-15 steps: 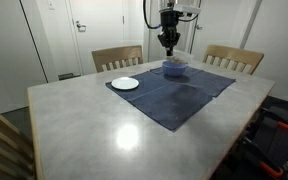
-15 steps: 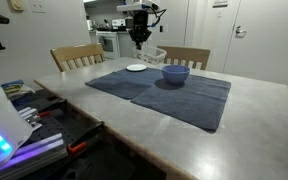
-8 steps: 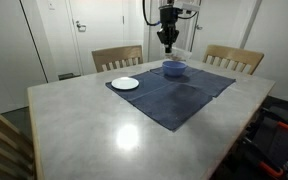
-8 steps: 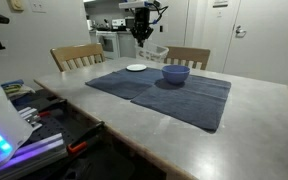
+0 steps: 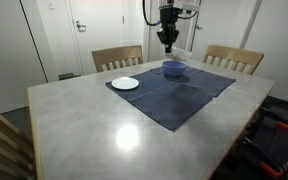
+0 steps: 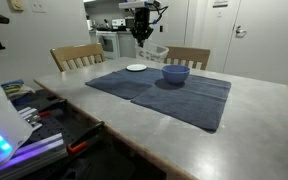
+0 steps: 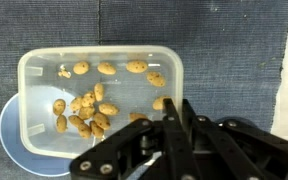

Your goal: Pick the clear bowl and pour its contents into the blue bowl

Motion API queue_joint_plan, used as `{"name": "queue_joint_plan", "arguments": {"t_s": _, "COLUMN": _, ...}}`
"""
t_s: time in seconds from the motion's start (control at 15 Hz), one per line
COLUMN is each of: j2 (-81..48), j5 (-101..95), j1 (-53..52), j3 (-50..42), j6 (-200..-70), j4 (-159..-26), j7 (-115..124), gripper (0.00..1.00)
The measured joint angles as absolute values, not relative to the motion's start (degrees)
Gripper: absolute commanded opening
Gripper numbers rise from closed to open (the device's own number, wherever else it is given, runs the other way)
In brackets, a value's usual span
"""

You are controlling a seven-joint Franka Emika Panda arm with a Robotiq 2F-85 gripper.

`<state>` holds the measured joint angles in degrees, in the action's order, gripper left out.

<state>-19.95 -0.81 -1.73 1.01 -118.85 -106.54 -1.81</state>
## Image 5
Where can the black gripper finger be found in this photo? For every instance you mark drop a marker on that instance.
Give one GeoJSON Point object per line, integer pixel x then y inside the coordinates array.
{"type": "Point", "coordinates": [163, 36]}
{"type": "Point", "coordinates": [172, 37]}

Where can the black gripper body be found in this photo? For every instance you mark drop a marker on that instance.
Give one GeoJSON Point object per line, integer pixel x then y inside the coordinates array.
{"type": "Point", "coordinates": [169, 18]}

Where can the clear plastic food container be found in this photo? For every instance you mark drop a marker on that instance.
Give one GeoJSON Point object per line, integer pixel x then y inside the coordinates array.
{"type": "Point", "coordinates": [183, 54]}

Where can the blue plastic bowl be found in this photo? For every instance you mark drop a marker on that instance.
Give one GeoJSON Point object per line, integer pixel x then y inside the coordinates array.
{"type": "Point", "coordinates": [174, 70]}

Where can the light wooden slat-back chair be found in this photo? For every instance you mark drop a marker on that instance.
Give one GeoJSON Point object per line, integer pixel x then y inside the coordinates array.
{"type": "Point", "coordinates": [117, 53]}
{"type": "Point", "coordinates": [4, 146]}
{"type": "Point", "coordinates": [232, 53]}

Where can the dark blue cloth towel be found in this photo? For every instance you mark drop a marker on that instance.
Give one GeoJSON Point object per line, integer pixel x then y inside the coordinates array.
{"type": "Point", "coordinates": [164, 100]}
{"type": "Point", "coordinates": [207, 81]}

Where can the small white plate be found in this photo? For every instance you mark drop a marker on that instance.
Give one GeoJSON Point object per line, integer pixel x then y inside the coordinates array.
{"type": "Point", "coordinates": [125, 83]}

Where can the white door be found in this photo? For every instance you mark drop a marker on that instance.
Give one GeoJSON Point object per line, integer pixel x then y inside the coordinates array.
{"type": "Point", "coordinates": [100, 36]}

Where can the black perforated mounting board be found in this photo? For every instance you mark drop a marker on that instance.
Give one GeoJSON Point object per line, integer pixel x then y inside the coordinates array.
{"type": "Point", "coordinates": [277, 146]}

